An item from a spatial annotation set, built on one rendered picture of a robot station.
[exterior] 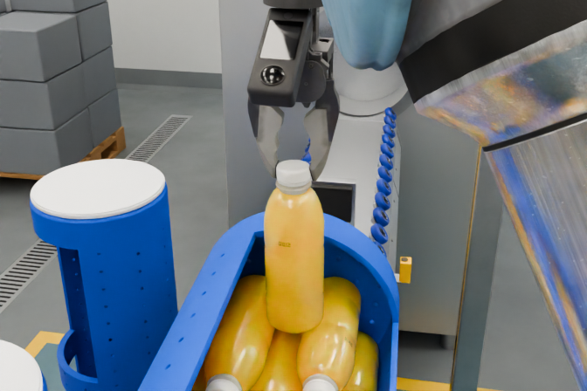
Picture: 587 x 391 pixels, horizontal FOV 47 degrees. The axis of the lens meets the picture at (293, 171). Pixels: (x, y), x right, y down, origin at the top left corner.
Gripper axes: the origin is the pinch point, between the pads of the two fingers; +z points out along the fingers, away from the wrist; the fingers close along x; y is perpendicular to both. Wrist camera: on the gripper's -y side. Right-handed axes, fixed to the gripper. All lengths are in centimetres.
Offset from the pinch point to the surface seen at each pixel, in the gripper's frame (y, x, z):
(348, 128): 123, 4, 42
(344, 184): 52, -2, 27
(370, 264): 4.9, -9.2, 14.7
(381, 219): 59, -9, 38
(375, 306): 10.0, -10.0, 24.9
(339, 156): 101, 4, 42
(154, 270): 46, 38, 47
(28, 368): -4.3, 35.6, 30.2
